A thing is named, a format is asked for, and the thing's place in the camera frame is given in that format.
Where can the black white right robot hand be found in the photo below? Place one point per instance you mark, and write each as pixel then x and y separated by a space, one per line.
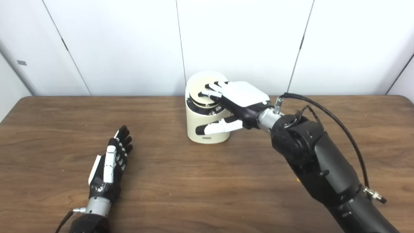
pixel 245 95

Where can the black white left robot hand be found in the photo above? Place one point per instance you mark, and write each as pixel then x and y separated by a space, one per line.
pixel 108 171

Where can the cream round bin lid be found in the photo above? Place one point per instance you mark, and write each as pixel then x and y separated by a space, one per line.
pixel 200 85

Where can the cream-colored bin body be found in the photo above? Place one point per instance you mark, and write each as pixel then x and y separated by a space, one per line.
pixel 194 126

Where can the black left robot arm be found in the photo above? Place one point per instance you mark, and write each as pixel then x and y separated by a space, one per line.
pixel 92 220

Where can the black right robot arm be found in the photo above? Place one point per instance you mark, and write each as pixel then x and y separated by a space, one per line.
pixel 323 165

